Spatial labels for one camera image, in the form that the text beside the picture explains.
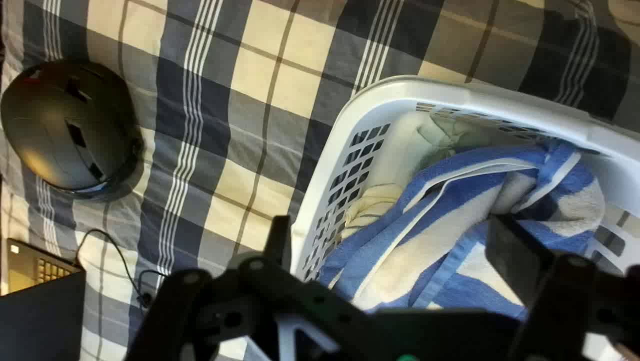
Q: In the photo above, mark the blue and white striped towel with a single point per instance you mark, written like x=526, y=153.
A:
x=418, y=230

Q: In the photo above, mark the white plastic laundry basket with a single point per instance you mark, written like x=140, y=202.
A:
x=362, y=125

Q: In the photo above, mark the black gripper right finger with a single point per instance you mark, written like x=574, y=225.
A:
x=567, y=298

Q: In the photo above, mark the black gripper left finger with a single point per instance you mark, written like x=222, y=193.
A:
x=195, y=312

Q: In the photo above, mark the dark grey helmet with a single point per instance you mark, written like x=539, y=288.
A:
x=73, y=125

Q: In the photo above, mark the black laptop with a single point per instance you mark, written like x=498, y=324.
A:
x=41, y=305

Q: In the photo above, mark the plaid blue bedspread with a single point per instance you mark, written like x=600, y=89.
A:
x=235, y=101

